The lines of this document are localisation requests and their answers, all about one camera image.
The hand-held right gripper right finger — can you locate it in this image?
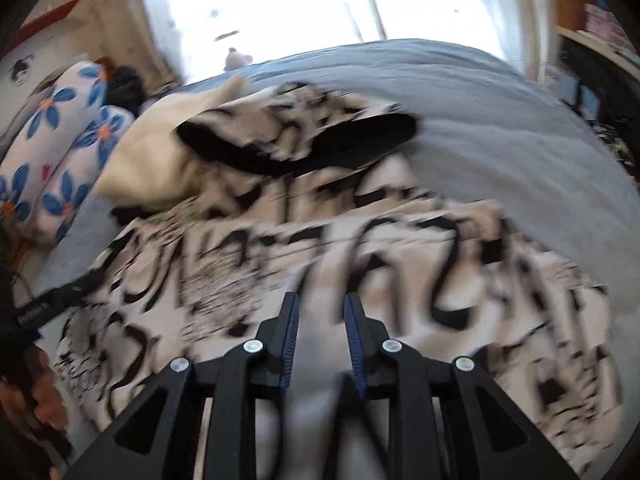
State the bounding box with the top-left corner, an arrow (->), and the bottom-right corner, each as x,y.
344,291 -> 581,480

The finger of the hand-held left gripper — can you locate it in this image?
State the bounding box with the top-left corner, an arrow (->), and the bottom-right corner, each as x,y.
37,267 -> 108,311

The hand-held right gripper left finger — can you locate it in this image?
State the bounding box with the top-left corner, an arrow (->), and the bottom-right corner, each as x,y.
62,291 -> 301,480

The black and white printed jacket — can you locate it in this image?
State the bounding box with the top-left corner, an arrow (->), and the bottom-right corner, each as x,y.
55,82 -> 626,480

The person's left hand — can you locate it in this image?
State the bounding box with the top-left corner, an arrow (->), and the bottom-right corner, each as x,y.
0,345 -> 68,441

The blue floral pillow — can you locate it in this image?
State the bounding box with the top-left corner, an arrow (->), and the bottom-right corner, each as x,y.
0,60 -> 108,221
22,105 -> 136,246

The cream folded garment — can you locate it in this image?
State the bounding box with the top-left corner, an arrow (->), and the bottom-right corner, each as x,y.
94,76 -> 251,208

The grey-blue bed blanket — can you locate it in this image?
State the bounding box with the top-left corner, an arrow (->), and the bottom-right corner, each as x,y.
37,39 -> 640,441

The small plush toy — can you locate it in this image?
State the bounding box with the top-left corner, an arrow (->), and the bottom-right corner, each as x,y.
223,47 -> 253,72

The black white patterned cloth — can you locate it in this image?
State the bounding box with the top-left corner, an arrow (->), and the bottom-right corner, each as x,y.
595,122 -> 640,176

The white sheer curtain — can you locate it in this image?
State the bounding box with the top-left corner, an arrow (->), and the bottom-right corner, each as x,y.
495,0 -> 556,83

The stack of pink boxes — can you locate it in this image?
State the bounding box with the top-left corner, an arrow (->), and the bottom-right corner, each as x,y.
582,2 -> 631,53

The red wall board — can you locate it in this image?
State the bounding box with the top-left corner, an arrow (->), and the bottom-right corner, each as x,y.
10,0 -> 81,46

